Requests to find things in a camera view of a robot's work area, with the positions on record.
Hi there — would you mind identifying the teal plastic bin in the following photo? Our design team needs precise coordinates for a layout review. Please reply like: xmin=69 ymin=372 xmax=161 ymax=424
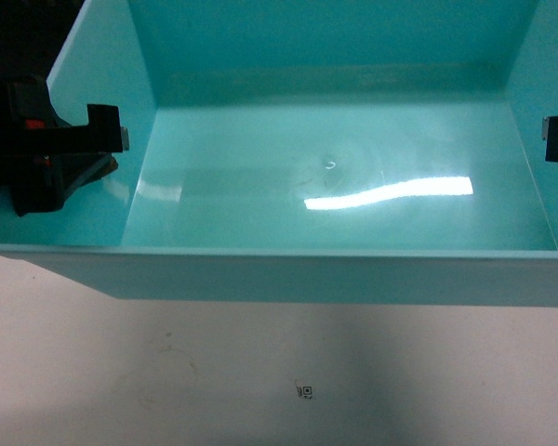
xmin=0 ymin=1 xmax=558 ymax=307

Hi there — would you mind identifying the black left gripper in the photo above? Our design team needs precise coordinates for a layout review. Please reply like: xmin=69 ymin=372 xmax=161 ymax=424
xmin=0 ymin=75 xmax=129 ymax=216

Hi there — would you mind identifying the small printed marker sticker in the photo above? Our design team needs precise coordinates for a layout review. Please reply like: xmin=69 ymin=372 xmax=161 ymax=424
xmin=295 ymin=382 xmax=314 ymax=400

